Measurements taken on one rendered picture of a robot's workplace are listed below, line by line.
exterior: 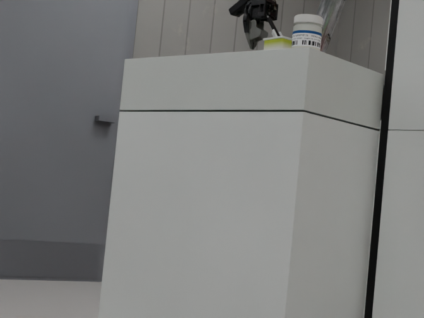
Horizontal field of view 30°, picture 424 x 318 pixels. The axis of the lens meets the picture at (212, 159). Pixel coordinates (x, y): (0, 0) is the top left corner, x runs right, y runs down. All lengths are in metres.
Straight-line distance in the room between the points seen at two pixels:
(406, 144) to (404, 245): 0.25
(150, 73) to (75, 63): 2.92
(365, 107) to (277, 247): 0.45
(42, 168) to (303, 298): 3.28
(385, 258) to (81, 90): 3.30
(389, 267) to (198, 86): 0.67
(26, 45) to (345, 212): 3.28
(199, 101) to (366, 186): 0.48
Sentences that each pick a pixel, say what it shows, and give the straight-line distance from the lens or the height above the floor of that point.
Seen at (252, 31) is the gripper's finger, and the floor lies 1.15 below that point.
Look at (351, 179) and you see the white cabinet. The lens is 2.00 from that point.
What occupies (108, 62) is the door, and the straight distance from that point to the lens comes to 5.16.
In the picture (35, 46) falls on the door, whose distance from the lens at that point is 4.98.
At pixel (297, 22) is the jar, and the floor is 1.04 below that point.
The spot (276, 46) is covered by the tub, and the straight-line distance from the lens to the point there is 2.07.
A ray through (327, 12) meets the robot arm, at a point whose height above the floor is 1.32.
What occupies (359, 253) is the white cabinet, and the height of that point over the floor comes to 0.50.
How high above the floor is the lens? 0.60
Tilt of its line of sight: 3 degrees up
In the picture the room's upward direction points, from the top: 6 degrees clockwise
